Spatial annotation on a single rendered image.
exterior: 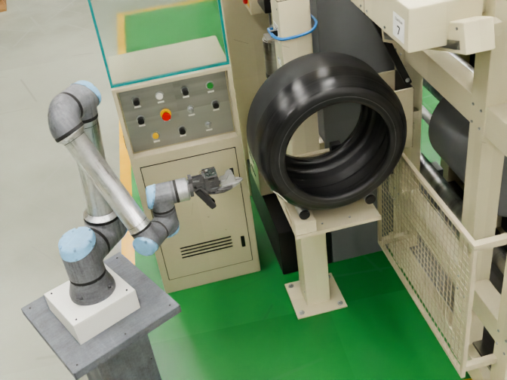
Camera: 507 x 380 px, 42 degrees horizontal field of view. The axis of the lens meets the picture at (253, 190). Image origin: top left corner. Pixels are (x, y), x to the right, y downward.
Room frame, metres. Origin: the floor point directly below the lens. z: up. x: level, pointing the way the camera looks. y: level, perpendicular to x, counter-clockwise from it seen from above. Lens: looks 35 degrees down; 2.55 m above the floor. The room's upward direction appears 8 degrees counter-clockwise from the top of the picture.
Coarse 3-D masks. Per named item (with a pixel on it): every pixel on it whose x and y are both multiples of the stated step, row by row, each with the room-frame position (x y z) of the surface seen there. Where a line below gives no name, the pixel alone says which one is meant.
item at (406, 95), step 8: (384, 72) 2.67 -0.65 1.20; (392, 72) 2.67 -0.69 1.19; (384, 80) 2.67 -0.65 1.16; (392, 80) 2.67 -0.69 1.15; (400, 80) 2.62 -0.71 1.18; (392, 88) 2.67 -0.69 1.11; (400, 88) 2.62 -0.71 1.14; (408, 88) 2.49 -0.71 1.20; (400, 96) 2.48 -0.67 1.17; (408, 96) 2.49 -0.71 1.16; (408, 104) 2.49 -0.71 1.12; (408, 112) 2.49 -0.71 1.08; (408, 120) 2.49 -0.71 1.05; (408, 128) 2.49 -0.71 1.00; (408, 136) 2.49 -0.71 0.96; (408, 144) 2.49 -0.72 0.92
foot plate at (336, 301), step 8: (288, 288) 2.63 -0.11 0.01; (296, 288) 2.62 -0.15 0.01; (336, 288) 2.58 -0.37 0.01; (296, 296) 2.56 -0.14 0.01; (336, 296) 2.52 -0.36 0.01; (296, 304) 2.51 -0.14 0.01; (304, 304) 2.50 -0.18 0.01; (320, 304) 2.48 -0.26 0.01; (328, 304) 2.47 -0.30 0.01; (336, 304) 2.46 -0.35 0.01; (344, 304) 2.46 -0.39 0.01; (296, 312) 2.45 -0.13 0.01; (304, 312) 2.43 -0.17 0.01; (312, 312) 2.43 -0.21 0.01; (320, 312) 2.42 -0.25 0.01
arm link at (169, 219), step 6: (168, 210) 2.07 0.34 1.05; (174, 210) 2.10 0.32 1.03; (156, 216) 2.08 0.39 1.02; (162, 216) 2.07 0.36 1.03; (168, 216) 2.07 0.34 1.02; (174, 216) 2.09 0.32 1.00; (162, 222) 2.04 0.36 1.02; (168, 222) 2.05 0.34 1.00; (174, 222) 2.08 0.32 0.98; (168, 228) 2.03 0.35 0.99; (174, 228) 2.07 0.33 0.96; (168, 234) 2.03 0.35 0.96; (174, 234) 2.07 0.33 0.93
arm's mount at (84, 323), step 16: (112, 272) 2.17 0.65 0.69; (64, 288) 2.12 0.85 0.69; (128, 288) 2.05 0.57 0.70; (48, 304) 2.09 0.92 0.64; (64, 304) 2.01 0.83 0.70; (96, 304) 1.98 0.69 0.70; (112, 304) 1.97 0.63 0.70; (128, 304) 2.01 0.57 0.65; (64, 320) 1.96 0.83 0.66; (80, 320) 1.89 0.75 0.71; (96, 320) 1.92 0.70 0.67; (112, 320) 1.96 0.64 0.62; (80, 336) 1.87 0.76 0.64
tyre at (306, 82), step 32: (288, 64) 2.31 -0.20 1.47; (320, 64) 2.23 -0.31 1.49; (352, 64) 2.24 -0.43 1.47; (256, 96) 2.29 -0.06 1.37; (288, 96) 2.12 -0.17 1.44; (320, 96) 2.09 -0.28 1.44; (352, 96) 2.10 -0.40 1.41; (384, 96) 2.13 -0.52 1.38; (256, 128) 2.16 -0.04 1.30; (288, 128) 2.06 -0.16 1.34; (384, 128) 2.34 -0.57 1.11; (256, 160) 2.13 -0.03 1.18; (288, 160) 2.35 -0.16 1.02; (320, 160) 2.37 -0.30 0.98; (352, 160) 2.36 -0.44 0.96; (384, 160) 2.13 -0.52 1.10; (288, 192) 2.06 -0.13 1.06; (320, 192) 2.23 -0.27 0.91; (352, 192) 2.10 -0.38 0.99
